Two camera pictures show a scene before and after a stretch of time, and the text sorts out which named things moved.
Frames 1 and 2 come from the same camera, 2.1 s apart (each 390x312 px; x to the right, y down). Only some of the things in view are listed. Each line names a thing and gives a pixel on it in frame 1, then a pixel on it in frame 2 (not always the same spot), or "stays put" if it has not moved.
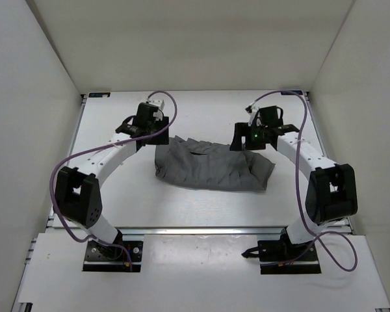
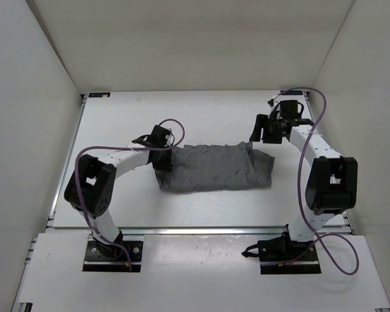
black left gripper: [162, 138] to [166, 166]
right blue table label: [298, 91] stays put
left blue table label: [99, 95] stays put
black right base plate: [277, 257] stays put
